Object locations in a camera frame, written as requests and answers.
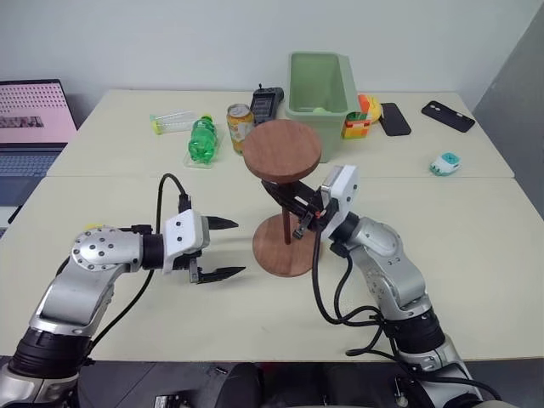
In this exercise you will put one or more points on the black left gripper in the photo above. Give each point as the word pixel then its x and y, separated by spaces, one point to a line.
pixel 194 265

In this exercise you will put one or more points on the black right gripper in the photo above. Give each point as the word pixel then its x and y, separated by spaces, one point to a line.
pixel 319 212

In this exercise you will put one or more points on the wooden pole with round top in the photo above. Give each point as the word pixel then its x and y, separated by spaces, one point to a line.
pixel 281 151

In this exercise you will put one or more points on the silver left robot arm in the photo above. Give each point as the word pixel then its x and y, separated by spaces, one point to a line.
pixel 85 293

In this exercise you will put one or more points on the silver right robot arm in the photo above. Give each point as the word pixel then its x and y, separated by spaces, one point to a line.
pixel 395 276

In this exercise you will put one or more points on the round wooden base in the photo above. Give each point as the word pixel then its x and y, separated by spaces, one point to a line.
pixel 278 257

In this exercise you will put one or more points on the small green ball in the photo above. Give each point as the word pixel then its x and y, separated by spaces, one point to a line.
pixel 319 110

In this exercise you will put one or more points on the orange drink can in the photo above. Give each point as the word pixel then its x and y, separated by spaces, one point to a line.
pixel 238 127

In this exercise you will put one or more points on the colourful toy block stack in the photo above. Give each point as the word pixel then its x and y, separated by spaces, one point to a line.
pixel 357 127

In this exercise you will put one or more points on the black handheld terminal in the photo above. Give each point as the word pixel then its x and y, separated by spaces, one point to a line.
pixel 263 106

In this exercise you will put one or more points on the green plastic bottle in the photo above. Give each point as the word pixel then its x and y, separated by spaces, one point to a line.
pixel 202 140

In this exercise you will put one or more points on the green plastic bin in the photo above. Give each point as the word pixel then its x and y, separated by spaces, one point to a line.
pixel 346 91

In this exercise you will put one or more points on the yellow orange plastic toy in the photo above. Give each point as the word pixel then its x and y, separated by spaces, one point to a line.
pixel 373 109

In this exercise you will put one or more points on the small yellow object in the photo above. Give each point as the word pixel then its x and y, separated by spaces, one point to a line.
pixel 94 225

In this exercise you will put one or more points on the clear tube with yellow cap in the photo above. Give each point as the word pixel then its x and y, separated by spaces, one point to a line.
pixel 170 120

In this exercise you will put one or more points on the dark rounded shape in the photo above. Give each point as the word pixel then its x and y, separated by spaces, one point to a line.
pixel 238 387

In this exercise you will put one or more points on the small white teal device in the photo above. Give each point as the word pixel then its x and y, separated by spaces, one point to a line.
pixel 445 163

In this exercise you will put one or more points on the laptop with pink screen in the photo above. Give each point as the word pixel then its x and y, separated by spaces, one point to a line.
pixel 34 110

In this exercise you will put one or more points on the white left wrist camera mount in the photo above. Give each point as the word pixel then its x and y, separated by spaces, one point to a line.
pixel 183 234

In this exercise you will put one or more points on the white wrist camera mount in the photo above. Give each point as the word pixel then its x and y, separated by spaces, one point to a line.
pixel 346 200
pixel 183 234

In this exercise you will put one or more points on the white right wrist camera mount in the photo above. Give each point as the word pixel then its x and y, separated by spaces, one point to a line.
pixel 346 200

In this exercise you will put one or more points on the black smartphone with camera holes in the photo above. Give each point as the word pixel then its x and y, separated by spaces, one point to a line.
pixel 448 117

